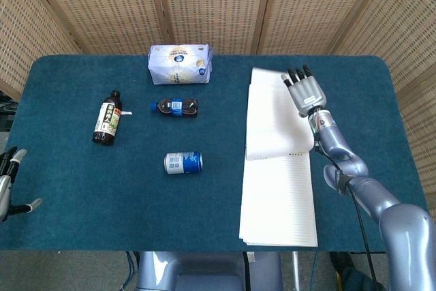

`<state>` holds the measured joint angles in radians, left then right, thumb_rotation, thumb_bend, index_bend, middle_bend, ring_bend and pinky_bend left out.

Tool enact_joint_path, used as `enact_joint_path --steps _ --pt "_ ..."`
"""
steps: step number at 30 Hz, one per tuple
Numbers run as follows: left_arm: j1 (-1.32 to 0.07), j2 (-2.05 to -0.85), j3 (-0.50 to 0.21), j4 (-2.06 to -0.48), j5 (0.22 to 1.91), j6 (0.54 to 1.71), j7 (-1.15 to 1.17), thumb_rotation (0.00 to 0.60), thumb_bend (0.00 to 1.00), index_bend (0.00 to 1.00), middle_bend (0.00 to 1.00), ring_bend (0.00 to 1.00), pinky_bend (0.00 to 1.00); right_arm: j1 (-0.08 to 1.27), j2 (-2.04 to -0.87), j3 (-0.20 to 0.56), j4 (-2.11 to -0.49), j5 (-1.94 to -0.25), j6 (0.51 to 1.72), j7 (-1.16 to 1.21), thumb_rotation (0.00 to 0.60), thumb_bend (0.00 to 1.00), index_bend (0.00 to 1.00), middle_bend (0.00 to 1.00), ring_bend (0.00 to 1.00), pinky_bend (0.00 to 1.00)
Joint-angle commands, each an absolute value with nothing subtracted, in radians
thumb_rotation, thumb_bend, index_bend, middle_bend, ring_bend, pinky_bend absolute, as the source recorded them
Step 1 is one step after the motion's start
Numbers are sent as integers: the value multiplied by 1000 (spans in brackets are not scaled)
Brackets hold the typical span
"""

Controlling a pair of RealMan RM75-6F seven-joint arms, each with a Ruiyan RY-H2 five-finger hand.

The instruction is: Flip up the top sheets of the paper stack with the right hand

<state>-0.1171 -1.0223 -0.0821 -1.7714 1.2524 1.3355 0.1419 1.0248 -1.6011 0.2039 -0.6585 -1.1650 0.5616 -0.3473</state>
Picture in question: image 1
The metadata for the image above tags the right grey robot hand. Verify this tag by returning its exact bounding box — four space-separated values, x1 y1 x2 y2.
281 63 328 117

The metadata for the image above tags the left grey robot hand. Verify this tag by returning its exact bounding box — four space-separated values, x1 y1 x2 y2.
0 146 44 224

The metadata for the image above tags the beige paper notebook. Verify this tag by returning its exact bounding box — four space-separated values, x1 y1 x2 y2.
238 67 320 247

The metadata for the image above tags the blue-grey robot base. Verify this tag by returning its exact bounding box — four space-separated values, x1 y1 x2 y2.
136 251 283 291

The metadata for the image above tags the black background equipment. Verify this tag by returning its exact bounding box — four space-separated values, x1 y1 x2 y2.
0 90 18 132

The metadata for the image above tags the dark sauce bottle, illustrated label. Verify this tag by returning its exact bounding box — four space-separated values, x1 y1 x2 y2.
91 89 124 147

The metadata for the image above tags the teal table cloth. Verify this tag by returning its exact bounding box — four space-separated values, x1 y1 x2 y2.
0 54 435 253

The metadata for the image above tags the woven bamboo folding screen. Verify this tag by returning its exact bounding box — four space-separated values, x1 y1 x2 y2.
0 0 436 217

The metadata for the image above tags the cola bottle with blue cap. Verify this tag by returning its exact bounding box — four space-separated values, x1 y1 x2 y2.
150 97 199 118

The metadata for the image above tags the white tissue pack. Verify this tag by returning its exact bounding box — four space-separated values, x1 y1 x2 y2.
147 44 216 86

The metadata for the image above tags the blue and white drink can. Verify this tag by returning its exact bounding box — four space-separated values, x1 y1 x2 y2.
163 151 204 175

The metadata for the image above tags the white metal table leg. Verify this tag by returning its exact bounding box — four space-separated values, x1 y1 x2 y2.
292 251 301 287

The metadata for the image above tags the dark bag on floor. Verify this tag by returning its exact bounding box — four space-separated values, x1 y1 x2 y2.
329 251 386 291

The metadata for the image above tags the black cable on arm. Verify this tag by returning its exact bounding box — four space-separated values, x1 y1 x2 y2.
313 127 379 291

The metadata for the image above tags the blue cable under table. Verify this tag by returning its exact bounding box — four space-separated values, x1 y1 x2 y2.
123 251 138 291

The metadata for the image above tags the black cable by base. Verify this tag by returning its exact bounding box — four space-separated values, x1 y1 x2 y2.
242 251 252 291

